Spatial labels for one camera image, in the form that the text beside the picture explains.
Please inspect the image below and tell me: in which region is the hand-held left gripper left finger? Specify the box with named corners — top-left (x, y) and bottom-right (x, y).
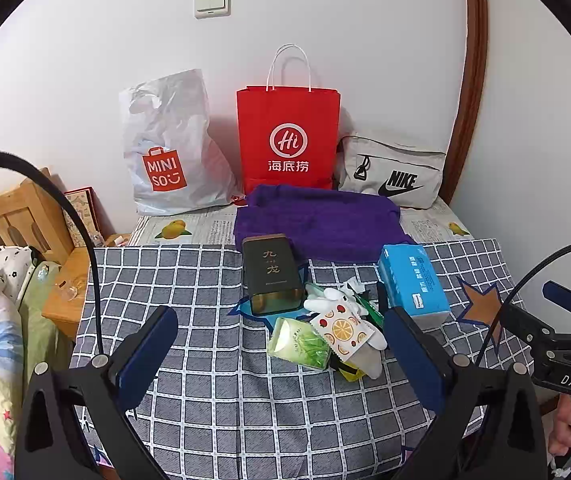
top-left (14, 305), bottom-right (180, 480)

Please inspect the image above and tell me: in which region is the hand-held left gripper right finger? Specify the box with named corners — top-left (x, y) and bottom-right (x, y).
top-left (376, 282), bottom-right (550, 480)

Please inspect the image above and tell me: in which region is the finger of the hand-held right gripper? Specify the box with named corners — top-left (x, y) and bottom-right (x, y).
top-left (542, 281), bottom-right (571, 314)
top-left (502, 303), bottom-right (557, 349)

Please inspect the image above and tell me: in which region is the white plush toy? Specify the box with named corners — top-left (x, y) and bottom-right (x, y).
top-left (303, 287), bottom-right (389, 379)

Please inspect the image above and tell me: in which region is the green sachet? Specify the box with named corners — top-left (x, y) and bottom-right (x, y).
top-left (305, 282), bottom-right (385, 327)

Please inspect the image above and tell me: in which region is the fruit print wipe packet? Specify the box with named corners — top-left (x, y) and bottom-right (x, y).
top-left (311, 304), bottom-right (377, 364)

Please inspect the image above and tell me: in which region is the green tissue pack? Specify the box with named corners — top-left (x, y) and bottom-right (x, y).
top-left (267, 315), bottom-right (331, 372)

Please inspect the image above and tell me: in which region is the yellow packet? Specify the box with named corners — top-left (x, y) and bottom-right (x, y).
top-left (337, 360), bottom-right (367, 382)

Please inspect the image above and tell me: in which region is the blue tissue box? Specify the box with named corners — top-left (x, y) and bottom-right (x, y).
top-left (377, 243), bottom-right (451, 317)

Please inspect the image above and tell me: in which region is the grey checked tablecloth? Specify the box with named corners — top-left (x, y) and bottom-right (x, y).
top-left (69, 238), bottom-right (535, 480)

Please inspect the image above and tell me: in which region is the wooden nightstand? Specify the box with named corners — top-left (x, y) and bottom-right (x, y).
top-left (42, 232), bottom-right (134, 342)

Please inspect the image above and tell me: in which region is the clear glass cup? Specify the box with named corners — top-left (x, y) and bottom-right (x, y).
top-left (54, 279), bottom-right (84, 302)

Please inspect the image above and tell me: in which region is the light green bed sheet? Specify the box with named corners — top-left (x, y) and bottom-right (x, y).
top-left (17, 259), bottom-right (74, 397)

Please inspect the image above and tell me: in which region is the dark tea tin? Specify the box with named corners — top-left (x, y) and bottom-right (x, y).
top-left (241, 233), bottom-right (305, 317)

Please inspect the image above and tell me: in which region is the red framed picture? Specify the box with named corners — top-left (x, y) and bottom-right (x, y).
top-left (62, 187), bottom-right (101, 249)

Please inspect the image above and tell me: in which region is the black spotted white pillow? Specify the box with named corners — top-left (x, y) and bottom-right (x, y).
top-left (0, 244), bottom-right (42, 307)

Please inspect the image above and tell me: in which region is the purple towel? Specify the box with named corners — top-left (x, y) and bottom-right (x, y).
top-left (233, 184), bottom-right (417, 264)

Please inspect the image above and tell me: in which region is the grey zip pouch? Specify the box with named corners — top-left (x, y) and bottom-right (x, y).
top-left (337, 132), bottom-right (447, 210)

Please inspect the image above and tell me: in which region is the wooden bed headboard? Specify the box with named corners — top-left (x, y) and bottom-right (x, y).
top-left (0, 167), bottom-right (77, 267)

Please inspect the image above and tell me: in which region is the white plastic shopping bag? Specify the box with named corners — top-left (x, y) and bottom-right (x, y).
top-left (118, 68), bottom-right (244, 217)

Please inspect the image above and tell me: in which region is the red paper bag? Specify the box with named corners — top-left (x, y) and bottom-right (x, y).
top-left (236, 43), bottom-right (341, 197)

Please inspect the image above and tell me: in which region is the brown wooden door frame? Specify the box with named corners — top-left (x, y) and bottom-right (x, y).
top-left (437, 0), bottom-right (489, 207)

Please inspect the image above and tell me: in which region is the white light switch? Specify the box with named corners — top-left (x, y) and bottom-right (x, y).
top-left (194, 0), bottom-right (232, 19)

